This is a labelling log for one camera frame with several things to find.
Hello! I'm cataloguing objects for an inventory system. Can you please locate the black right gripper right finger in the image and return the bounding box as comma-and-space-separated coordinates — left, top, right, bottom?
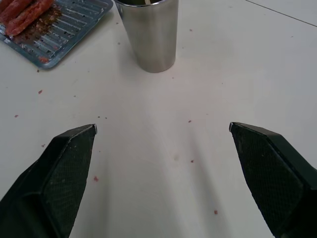
229, 121, 317, 238

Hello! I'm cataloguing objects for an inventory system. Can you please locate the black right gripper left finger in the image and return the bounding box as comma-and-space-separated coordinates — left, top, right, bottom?
0, 123, 98, 238

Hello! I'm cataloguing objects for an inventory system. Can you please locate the ribbed metal tray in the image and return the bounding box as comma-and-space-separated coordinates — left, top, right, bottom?
0, 0, 114, 70

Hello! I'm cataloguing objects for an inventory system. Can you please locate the red sausage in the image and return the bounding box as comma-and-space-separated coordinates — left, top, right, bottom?
4, 0, 55, 37
0, 0, 33, 25

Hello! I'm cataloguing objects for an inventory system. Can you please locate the stainless steel cup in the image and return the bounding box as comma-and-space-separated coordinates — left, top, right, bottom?
114, 0, 179, 73

